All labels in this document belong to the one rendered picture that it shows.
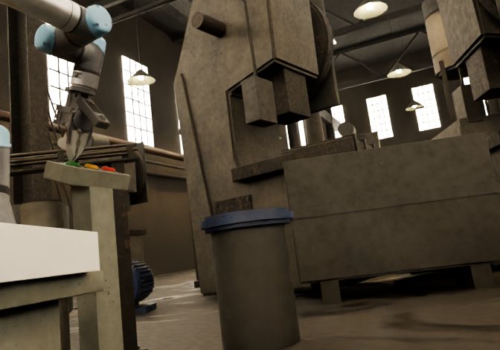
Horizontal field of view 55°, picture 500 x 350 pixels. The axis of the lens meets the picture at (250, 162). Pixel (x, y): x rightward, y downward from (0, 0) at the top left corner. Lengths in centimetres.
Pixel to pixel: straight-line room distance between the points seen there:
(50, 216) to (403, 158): 171
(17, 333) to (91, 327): 51
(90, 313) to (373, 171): 159
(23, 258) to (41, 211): 69
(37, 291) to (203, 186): 281
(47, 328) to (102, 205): 55
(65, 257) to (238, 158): 266
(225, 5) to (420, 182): 207
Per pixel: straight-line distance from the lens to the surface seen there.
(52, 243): 87
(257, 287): 153
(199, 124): 373
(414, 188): 252
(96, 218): 143
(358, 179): 249
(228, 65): 363
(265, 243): 154
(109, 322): 145
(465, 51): 384
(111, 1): 1153
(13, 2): 123
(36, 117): 600
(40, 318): 98
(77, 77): 145
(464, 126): 400
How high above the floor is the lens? 30
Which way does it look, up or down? 11 degrees up
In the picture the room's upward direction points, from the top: 7 degrees counter-clockwise
